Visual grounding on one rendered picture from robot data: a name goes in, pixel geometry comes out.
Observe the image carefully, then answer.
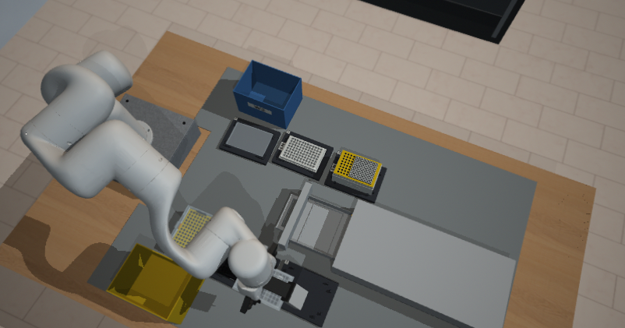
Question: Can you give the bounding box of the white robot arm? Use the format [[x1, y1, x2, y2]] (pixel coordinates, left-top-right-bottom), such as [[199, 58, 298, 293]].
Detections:
[[20, 50, 308, 310]]

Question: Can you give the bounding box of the blue open-top bin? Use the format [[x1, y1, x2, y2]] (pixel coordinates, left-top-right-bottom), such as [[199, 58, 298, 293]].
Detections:
[[233, 60, 302, 129]]

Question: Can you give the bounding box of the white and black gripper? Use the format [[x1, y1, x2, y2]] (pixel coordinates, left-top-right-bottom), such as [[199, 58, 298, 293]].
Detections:
[[238, 243, 278, 314]]

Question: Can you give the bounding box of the yellow open-top bin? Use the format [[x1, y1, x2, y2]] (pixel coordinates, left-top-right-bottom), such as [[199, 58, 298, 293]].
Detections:
[[106, 243, 205, 325]]

